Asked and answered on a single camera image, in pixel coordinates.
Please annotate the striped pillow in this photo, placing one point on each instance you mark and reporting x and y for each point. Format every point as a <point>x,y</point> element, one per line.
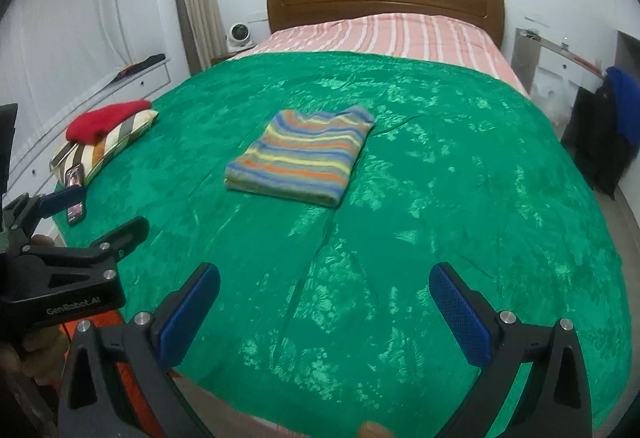
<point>120,138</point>

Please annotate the white sheer curtain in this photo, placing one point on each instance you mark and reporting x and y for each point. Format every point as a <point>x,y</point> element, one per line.
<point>65,28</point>

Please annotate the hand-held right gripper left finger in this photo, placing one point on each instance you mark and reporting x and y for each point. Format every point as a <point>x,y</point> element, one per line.
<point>187,318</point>

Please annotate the blue cloth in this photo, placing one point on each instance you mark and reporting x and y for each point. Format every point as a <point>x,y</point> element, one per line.
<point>625,103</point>

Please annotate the black jacket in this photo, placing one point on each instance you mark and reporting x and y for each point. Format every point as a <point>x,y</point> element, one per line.
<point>595,133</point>

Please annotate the striped knit sweater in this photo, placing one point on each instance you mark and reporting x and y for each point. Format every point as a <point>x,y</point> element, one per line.
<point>300,153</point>

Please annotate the pink striped bed sheet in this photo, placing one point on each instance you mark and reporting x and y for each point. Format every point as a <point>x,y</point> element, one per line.
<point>390,33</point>

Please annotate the green floral blanket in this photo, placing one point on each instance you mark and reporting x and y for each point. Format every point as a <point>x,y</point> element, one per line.
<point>400,218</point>

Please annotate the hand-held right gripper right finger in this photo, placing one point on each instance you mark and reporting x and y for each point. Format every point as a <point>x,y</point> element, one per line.
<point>460,313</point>

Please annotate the small white fan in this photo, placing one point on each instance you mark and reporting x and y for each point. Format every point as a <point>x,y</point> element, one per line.
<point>241,34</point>

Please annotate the dark flat item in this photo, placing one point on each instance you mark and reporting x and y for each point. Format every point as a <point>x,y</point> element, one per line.
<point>145,62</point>

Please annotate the white drawer cabinet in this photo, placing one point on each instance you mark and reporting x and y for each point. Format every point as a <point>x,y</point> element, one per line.
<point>145,78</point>

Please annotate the person's left hand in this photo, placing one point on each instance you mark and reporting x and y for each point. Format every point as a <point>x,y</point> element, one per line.
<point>40,353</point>

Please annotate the smartphone with red case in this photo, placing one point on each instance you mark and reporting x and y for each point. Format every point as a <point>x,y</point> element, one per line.
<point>74,174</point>

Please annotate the red cloth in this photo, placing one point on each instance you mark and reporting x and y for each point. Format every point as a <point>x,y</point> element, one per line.
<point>105,118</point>

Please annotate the white desk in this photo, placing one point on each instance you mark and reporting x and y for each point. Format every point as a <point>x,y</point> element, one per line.
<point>565,63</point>

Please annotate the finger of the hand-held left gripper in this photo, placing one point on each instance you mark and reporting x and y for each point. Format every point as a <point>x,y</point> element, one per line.
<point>132,233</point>
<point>62,199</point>

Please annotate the wooden nightstand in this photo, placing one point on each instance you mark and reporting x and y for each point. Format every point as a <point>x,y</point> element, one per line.
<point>225,57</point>

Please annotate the white plastic bag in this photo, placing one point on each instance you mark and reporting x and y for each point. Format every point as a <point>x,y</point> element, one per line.
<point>547,98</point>

